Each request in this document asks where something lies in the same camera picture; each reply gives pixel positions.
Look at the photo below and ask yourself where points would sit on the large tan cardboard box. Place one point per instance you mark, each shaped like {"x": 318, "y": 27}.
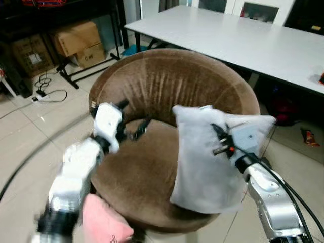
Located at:
{"x": 76, "y": 38}

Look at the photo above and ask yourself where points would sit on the brown velvet round sofa chair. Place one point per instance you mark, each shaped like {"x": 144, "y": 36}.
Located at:
{"x": 152, "y": 86}

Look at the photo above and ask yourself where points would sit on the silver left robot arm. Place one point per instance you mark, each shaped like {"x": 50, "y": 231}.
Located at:
{"x": 73, "y": 172}

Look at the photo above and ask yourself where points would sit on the dark labelled cardboard box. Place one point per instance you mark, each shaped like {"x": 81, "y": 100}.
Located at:
{"x": 30, "y": 55}

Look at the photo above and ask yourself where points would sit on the orange and black device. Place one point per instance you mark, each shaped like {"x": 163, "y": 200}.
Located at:
{"x": 321, "y": 79}

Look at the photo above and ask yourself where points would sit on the white power strip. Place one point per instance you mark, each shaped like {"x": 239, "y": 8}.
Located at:
{"x": 39, "y": 96}

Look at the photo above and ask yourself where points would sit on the red and black bag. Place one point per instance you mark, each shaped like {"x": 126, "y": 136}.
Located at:
{"x": 283, "y": 109}

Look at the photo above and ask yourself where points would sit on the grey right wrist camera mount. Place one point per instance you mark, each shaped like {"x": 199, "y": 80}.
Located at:
{"x": 248, "y": 136}

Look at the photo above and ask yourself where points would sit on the pink embroidered pillow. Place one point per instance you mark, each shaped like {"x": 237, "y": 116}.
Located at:
{"x": 104, "y": 223}

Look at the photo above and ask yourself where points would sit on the small printed cardboard box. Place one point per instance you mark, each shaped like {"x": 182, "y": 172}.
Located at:
{"x": 91, "y": 56}

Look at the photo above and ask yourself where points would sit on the grey pillow with tan tag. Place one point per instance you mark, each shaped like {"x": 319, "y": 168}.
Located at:
{"x": 197, "y": 162}

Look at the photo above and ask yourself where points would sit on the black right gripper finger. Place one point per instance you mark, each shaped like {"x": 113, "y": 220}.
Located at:
{"x": 218, "y": 135}

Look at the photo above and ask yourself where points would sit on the white chair with dark back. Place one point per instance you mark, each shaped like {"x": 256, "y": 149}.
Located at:
{"x": 260, "y": 11}
{"x": 212, "y": 5}

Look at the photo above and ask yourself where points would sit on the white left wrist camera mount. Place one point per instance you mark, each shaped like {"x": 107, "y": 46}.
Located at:
{"x": 107, "y": 124}

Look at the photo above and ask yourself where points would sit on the teal floor item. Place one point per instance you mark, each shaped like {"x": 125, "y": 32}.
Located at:
{"x": 130, "y": 49}

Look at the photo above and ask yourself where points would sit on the red snack packet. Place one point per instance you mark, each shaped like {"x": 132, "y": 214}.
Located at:
{"x": 310, "y": 137}

